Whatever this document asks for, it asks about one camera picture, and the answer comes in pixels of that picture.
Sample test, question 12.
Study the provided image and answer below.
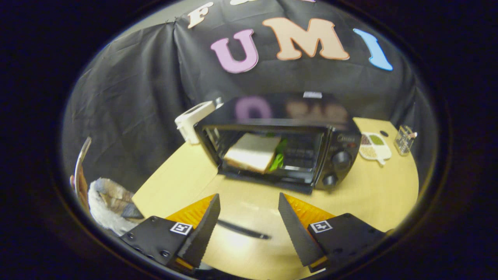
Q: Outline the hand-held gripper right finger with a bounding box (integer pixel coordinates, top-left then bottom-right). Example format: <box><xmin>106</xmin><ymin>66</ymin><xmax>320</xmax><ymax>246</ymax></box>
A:
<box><xmin>278</xmin><ymin>192</ymin><xmax>386</xmax><ymax>273</ymax></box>

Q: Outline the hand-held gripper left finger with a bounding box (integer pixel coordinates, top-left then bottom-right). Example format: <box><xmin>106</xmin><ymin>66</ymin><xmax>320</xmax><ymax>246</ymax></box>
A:
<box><xmin>120</xmin><ymin>193</ymin><xmax>221</xmax><ymax>273</ymax></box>

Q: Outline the black toaster oven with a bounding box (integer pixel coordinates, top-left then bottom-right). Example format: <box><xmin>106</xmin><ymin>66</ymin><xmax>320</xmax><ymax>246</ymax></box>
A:
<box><xmin>193</xmin><ymin>92</ymin><xmax>362</xmax><ymax>240</ymax></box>

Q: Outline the sandwich with lettuce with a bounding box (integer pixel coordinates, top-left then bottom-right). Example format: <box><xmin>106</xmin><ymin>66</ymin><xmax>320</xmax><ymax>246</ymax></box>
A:
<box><xmin>223</xmin><ymin>132</ymin><xmax>289</xmax><ymax>175</ymax></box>

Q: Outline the white bread toaster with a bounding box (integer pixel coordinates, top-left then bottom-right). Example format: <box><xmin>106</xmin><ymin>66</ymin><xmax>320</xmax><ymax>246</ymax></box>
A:
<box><xmin>175</xmin><ymin>100</ymin><xmax>217</xmax><ymax>145</ymax></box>

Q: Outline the white divided dish of grains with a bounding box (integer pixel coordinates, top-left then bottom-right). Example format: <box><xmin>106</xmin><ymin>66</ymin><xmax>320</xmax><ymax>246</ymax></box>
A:
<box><xmin>359</xmin><ymin>132</ymin><xmax>392</xmax><ymax>166</ymax></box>

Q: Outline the black backdrop cloth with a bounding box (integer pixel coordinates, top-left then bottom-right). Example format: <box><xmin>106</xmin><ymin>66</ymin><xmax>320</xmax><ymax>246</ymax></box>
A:
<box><xmin>62</xmin><ymin>0</ymin><xmax>433</xmax><ymax>197</ymax></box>

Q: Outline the wire mesh basket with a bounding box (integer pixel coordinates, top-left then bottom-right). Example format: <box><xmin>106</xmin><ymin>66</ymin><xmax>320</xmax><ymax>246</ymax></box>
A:
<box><xmin>394</xmin><ymin>124</ymin><xmax>418</xmax><ymax>157</ymax></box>

